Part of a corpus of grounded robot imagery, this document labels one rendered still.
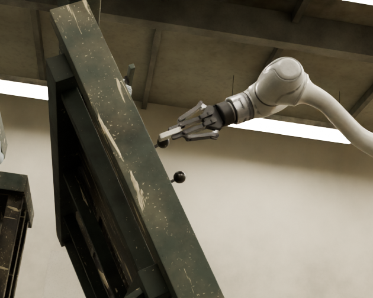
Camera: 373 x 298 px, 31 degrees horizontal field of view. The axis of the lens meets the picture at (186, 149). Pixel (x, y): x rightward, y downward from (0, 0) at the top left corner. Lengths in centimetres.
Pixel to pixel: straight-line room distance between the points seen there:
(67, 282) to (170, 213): 434
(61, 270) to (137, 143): 433
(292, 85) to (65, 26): 65
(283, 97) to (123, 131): 47
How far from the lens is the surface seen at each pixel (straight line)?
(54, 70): 190
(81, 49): 186
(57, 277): 601
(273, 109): 202
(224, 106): 199
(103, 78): 182
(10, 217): 331
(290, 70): 186
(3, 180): 330
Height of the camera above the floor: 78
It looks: 22 degrees up
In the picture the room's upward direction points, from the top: 6 degrees clockwise
